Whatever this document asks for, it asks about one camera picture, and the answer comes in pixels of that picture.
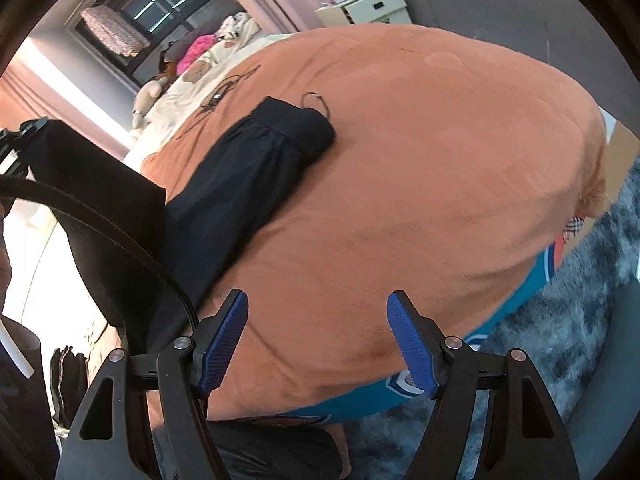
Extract grey shaggy rug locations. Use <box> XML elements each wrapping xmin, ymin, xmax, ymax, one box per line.
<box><xmin>345</xmin><ymin>160</ymin><xmax>640</xmax><ymax>480</ymax></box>

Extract black cable bundle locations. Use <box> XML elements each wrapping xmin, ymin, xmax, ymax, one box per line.
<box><xmin>200</xmin><ymin>65</ymin><xmax>262</xmax><ymax>113</ymax></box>

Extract brown plush toy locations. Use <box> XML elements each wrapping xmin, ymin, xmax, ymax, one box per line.
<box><xmin>155</xmin><ymin>55</ymin><xmax>182</xmax><ymax>82</ymax></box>

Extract thin black cable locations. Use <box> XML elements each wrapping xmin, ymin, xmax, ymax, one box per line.
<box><xmin>177</xmin><ymin>105</ymin><xmax>213</xmax><ymax>138</ymax></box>

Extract plaid cloth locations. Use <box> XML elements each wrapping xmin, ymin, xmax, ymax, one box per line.
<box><xmin>561</xmin><ymin>216</ymin><xmax>587</xmax><ymax>243</ymax></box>

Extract black sleeved gripper cable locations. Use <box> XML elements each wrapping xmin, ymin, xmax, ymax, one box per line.
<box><xmin>0</xmin><ymin>177</ymin><xmax>201</xmax><ymax>336</ymax></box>

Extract stack of dark folded clothes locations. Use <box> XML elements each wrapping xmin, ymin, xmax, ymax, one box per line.
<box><xmin>49</xmin><ymin>344</ymin><xmax>90</xmax><ymax>428</ymax></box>

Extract black pants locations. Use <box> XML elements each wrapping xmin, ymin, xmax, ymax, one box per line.
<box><xmin>20</xmin><ymin>96</ymin><xmax>337</xmax><ymax>356</ymax></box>

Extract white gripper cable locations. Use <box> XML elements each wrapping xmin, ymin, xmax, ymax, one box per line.
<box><xmin>0</xmin><ymin>314</ymin><xmax>37</xmax><ymax>382</ymax></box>

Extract cream bear-print quilt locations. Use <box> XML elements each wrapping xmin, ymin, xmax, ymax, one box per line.
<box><xmin>122</xmin><ymin>12</ymin><xmax>296</xmax><ymax>161</ymax></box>

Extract beige plush toy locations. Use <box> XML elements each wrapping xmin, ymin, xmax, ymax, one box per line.
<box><xmin>131</xmin><ymin>77</ymin><xmax>168</xmax><ymax>131</ymax></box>

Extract grey cloth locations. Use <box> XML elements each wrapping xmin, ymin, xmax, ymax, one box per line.
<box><xmin>165</xmin><ymin>30</ymin><xmax>202</xmax><ymax>59</ymax></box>

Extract brown fleece blanket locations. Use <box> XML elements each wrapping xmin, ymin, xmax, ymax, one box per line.
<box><xmin>142</xmin><ymin>22</ymin><xmax>608</xmax><ymax>423</ymax></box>

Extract white nightstand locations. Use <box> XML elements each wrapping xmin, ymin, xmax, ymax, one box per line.
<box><xmin>315</xmin><ymin>0</ymin><xmax>413</xmax><ymax>26</ymax></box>

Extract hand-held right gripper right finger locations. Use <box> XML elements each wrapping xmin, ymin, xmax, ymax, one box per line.
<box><xmin>386</xmin><ymin>290</ymin><xmax>581</xmax><ymax>480</ymax></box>

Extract black cord loop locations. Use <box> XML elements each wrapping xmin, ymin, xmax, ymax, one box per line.
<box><xmin>300</xmin><ymin>91</ymin><xmax>332</xmax><ymax>117</ymax></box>

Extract person's bare leg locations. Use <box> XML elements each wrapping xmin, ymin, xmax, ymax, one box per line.
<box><xmin>327</xmin><ymin>422</ymin><xmax>353</xmax><ymax>478</ymax></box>

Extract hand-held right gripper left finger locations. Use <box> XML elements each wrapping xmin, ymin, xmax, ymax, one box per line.
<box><xmin>55</xmin><ymin>289</ymin><xmax>249</xmax><ymax>480</ymax></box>

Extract spotted plush toy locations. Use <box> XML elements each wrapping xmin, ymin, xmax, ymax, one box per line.
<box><xmin>217</xmin><ymin>12</ymin><xmax>261</xmax><ymax>41</ymax></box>

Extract floral hanging garment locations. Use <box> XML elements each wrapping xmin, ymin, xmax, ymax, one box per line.
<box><xmin>80</xmin><ymin>5</ymin><xmax>152</xmax><ymax>59</ymax></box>

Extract pink cloth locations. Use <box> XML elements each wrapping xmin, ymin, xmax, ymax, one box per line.
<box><xmin>175</xmin><ymin>34</ymin><xmax>217</xmax><ymax>73</ymax></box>

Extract cardboard box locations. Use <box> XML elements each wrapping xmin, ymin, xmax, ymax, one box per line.
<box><xmin>600</xmin><ymin>120</ymin><xmax>640</xmax><ymax>216</ymax></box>

